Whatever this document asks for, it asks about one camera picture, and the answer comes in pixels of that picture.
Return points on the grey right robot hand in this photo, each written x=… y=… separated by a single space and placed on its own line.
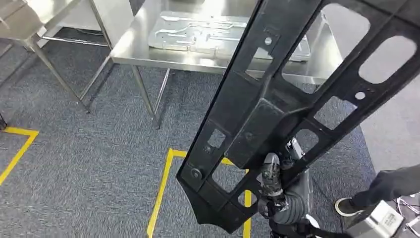
x=271 y=174

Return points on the black plastic frame panel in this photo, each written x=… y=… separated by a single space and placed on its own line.
x=256 y=124

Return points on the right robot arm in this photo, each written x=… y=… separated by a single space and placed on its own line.
x=295 y=203

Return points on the person's shoe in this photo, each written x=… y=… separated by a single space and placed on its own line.
x=346 y=207

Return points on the yellow floor tape line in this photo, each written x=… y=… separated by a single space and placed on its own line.
x=19 y=149
x=160 y=197

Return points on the person's leg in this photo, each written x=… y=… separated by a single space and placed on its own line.
x=390 y=184

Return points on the stamped sheet metal panel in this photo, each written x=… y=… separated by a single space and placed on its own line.
x=197 y=33

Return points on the steel work table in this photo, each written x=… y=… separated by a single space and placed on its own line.
x=32 y=19
x=144 y=46

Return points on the black floor stand foot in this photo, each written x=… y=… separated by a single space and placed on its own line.
x=2 y=122

